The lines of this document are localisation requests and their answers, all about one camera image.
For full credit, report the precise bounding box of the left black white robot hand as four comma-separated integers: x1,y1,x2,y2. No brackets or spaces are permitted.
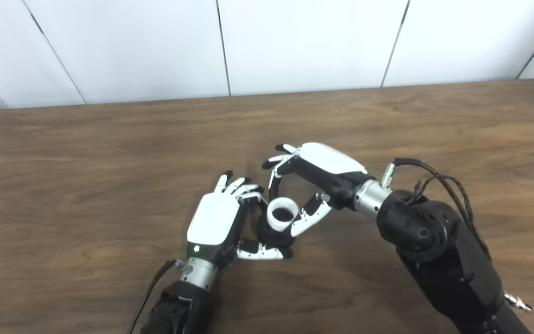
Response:
186,170,294,270

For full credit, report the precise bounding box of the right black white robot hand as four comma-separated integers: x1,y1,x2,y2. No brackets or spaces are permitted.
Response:
261,142,374,238

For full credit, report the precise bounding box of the white plastic ring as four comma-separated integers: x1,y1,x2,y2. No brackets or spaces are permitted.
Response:
267,197,300,232

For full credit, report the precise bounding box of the round black plastic part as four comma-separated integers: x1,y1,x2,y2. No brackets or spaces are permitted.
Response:
256,211,298,249

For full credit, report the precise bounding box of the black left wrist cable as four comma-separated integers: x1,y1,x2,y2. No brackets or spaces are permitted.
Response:
127,259,193,334

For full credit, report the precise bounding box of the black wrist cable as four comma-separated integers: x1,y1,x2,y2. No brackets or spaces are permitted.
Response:
381,158,533,312
127,259,193,334

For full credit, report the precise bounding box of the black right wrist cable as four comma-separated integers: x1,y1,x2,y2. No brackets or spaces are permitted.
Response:
381,158,533,312

